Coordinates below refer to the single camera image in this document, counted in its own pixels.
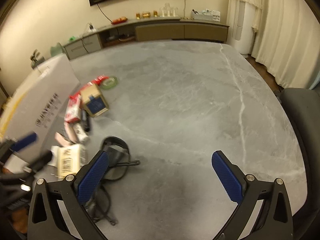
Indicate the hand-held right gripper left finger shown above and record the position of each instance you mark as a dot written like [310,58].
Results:
[93,175]

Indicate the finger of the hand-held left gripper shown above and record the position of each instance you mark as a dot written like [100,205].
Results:
[23,140]
[40,160]

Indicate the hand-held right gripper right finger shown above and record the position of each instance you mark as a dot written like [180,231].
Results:
[227,177]

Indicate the white tea packet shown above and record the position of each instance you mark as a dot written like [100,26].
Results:
[67,160]

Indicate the black eyeglasses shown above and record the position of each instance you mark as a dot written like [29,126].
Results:
[110,152]

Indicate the small white tube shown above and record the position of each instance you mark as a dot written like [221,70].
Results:
[80,132]

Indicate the white cardboard box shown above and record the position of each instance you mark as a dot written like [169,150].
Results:
[45,100]

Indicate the black marker pen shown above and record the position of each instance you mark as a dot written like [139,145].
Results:
[85,122]

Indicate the red and white packet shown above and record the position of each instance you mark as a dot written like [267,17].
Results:
[72,110]

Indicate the brown box with blue label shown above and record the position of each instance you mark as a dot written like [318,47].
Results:
[96,105]

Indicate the green tape roll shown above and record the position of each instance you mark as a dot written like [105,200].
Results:
[106,86]

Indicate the red toy figure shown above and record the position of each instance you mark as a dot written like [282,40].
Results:
[98,80]

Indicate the white plant pot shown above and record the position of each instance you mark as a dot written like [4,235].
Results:
[39,63]

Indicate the dark potted plant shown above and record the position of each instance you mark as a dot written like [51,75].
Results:
[35,55]

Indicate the dark grey chair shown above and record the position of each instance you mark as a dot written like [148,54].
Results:
[302,120]

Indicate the green child chair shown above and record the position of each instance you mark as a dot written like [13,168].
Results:
[57,50]

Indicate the small green toy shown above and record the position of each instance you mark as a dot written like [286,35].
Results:
[72,38]

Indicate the white power strip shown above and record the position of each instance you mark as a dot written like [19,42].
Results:
[91,28]

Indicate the white standing air conditioner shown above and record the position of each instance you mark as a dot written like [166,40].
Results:
[243,30]

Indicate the red fruit plate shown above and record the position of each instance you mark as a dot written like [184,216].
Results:
[119,20]

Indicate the long grey tv cabinet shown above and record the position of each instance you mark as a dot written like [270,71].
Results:
[160,32]

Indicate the cream curtain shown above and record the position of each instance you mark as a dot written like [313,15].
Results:
[282,30]

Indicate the white organizer tray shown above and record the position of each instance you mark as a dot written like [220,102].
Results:
[205,15]

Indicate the wide gold ornament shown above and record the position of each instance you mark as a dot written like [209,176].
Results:
[146,15]

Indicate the group of clear glasses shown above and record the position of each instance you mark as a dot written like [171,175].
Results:
[168,10]

